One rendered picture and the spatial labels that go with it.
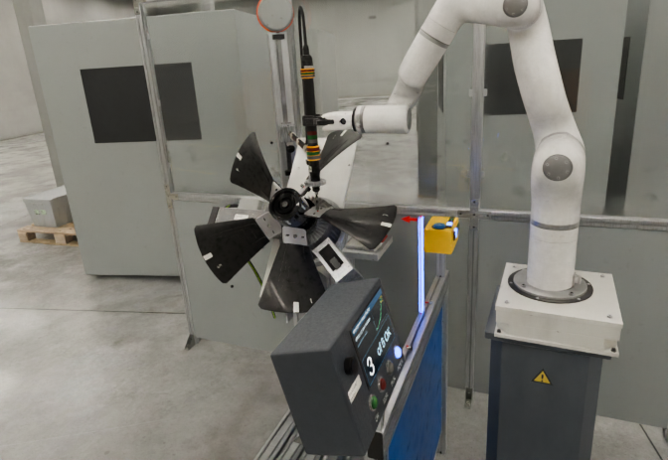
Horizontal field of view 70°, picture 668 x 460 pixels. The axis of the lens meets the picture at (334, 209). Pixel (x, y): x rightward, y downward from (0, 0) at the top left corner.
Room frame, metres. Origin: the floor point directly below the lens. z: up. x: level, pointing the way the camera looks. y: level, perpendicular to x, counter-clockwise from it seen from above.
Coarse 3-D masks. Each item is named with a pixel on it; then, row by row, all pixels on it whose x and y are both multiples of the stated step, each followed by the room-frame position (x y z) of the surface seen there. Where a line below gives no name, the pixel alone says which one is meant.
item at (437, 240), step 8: (432, 224) 1.65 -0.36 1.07; (456, 224) 1.66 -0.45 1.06; (424, 232) 1.60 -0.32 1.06; (432, 232) 1.59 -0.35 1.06; (440, 232) 1.58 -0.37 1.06; (448, 232) 1.57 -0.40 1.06; (424, 240) 1.60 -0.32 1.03; (432, 240) 1.59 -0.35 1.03; (440, 240) 1.58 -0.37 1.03; (448, 240) 1.57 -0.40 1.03; (456, 240) 1.67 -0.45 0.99; (424, 248) 1.60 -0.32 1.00; (432, 248) 1.59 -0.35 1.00; (440, 248) 1.58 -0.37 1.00; (448, 248) 1.57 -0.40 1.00
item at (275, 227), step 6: (264, 216) 1.56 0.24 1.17; (270, 216) 1.56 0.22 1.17; (258, 222) 1.55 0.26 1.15; (264, 222) 1.56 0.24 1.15; (270, 222) 1.56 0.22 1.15; (276, 222) 1.56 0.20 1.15; (264, 228) 1.56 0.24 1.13; (270, 228) 1.56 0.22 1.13; (276, 228) 1.56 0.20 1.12; (270, 234) 1.56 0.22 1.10; (276, 234) 1.56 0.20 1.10
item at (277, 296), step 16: (288, 256) 1.43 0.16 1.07; (304, 256) 1.45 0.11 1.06; (272, 272) 1.38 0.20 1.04; (288, 272) 1.39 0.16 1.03; (304, 272) 1.41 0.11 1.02; (272, 288) 1.35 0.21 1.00; (288, 288) 1.36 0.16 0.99; (304, 288) 1.37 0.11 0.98; (320, 288) 1.39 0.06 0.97; (272, 304) 1.32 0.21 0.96; (288, 304) 1.32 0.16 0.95; (304, 304) 1.33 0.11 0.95
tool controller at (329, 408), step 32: (352, 288) 0.82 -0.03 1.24; (320, 320) 0.72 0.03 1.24; (352, 320) 0.70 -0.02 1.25; (384, 320) 0.80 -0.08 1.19; (288, 352) 0.64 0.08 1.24; (320, 352) 0.62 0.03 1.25; (352, 352) 0.66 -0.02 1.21; (384, 352) 0.75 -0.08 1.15; (288, 384) 0.64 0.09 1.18; (320, 384) 0.62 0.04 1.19; (352, 384) 0.63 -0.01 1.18; (320, 416) 0.62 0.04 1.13; (352, 416) 0.60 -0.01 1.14; (320, 448) 0.62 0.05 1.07; (352, 448) 0.60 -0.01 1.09
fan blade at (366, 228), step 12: (324, 216) 1.47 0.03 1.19; (336, 216) 1.47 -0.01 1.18; (348, 216) 1.47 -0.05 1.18; (360, 216) 1.47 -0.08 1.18; (372, 216) 1.47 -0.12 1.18; (348, 228) 1.41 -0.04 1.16; (360, 228) 1.41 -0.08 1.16; (372, 228) 1.40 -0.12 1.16; (384, 228) 1.40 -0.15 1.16; (360, 240) 1.36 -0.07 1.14; (372, 240) 1.35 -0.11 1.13
